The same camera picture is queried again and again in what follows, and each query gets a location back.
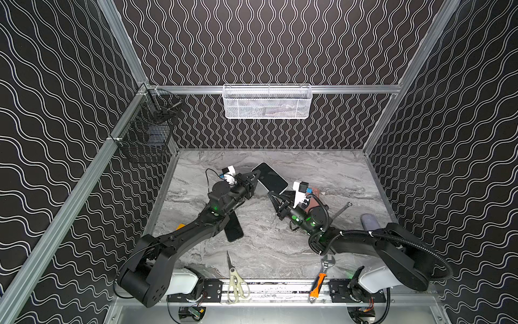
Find black smartphone green case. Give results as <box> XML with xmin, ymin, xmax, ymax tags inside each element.
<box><xmin>252</xmin><ymin>162</ymin><xmax>289</xmax><ymax>194</ymax></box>

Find pink phone case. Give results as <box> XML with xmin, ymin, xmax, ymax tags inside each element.
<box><xmin>307</xmin><ymin>187</ymin><xmax>325</xmax><ymax>211</ymax></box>

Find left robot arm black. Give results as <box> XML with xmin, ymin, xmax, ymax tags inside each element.
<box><xmin>115</xmin><ymin>171</ymin><xmax>260</xmax><ymax>308</ymax></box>

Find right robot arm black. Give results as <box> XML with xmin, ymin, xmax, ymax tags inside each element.
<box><xmin>268</xmin><ymin>191</ymin><xmax>453</xmax><ymax>292</ymax></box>

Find black smartphone left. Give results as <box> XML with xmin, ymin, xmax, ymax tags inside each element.
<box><xmin>224</xmin><ymin>212</ymin><xmax>244</xmax><ymax>242</ymax></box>

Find purple round object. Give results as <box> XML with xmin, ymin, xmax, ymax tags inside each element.
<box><xmin>360</xmin><ymin>213</ymin><xmax>381</xmax><ymax>231</ymax></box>

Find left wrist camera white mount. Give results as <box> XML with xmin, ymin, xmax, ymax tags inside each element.
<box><xmin>220</xmin><ymin>166</ymin><xmax>236</xmax><ymax>186</ymax></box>

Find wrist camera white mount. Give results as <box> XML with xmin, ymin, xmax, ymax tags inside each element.
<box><xmin>220</xmin><ymin>166</ymin><xmax>236</xmax><ymax>186</ymax></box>
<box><xmin>293</xmin><ymin>181</ymin><xmax>312</xmax><ymax>209</ymax></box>

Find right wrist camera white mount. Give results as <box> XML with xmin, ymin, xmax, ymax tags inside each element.
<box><xmin>293</xmin><ymin>181</ymin><xmax>312</xmax><ymax>209</ymax></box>

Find orange handled adjustable wrench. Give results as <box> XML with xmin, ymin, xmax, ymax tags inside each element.
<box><xmin>308</xmin><ymin>255</ymin><xmax>336</xmax><ymax>304</ymax></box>

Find white wire mesh basket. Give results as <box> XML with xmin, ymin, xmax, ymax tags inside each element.
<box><xmin>222</xmin><ymin>84</ymin><xmax>313</xmax><ymax>120</ymax></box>

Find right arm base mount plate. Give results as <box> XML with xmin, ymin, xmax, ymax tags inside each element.
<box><xmin>329</xmin><ymin>279</ymin><xmax>387</xmax><ymax>304</ymax></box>

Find beige handled scissors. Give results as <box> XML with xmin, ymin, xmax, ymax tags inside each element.
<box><xmin>227</xmin><ymin>252</ymin><xmax>251</xmax><ymax>304</ymax></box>

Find black wire basket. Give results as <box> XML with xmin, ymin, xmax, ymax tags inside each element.
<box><xmin>115</xmin><ymin>89</ymin><xmax>183</xmax><ymax>165</ymax></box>

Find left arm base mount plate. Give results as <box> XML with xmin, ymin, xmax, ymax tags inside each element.
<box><xmin>167</xmin><ymin>279</ymin><xmax>223</xmax><ymax>304</ymax></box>

